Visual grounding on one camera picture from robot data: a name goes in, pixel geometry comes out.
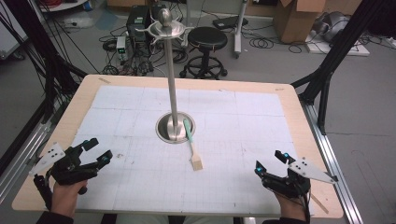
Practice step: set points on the white floor board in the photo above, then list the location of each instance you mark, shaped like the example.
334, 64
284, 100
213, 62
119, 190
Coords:
358, 49

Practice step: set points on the black round stool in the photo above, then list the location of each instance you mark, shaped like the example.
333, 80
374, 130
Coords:
207, 39

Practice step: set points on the grey rounded machine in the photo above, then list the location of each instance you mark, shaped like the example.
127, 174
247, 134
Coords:
333, 26

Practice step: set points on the white grid mat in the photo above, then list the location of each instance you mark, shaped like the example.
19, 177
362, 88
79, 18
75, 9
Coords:
236, 149

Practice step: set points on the black computer tower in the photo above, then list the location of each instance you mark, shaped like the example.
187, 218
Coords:
137, 23

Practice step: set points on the steel utensil stand with hooks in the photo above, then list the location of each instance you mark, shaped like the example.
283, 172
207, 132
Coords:
172, 74

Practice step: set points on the white round table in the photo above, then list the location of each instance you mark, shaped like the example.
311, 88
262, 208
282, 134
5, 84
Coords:
62, 4

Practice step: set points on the thin wooden stick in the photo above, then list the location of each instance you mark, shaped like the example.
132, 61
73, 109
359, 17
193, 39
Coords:
320, 204

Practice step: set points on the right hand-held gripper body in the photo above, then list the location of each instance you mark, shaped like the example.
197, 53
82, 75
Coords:
291, 183

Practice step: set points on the person's right hand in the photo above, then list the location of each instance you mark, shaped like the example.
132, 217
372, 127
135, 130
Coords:
291, 208

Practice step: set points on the black metal frame post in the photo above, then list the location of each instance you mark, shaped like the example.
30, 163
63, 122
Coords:
336, 53
40, 53

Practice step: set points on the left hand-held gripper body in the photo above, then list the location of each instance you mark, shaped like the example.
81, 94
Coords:
70, 169

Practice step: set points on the white cabinet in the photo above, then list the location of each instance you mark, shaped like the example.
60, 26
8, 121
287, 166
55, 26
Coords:
9, 37

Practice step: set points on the white stand leg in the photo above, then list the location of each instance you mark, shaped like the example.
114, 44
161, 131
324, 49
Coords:
240, 28

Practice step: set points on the aluminium rail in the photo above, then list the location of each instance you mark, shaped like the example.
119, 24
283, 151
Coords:
333, 161
21, 155

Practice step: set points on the person's left hand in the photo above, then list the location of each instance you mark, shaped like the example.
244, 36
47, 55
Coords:
67, 197

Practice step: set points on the flat black device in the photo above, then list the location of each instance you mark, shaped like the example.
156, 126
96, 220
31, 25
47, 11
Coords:
229, 21

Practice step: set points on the brown cardboard box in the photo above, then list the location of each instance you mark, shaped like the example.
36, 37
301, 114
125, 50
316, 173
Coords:
295, 21

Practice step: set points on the small grey power supply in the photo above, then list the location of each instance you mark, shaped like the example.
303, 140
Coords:
121, 46

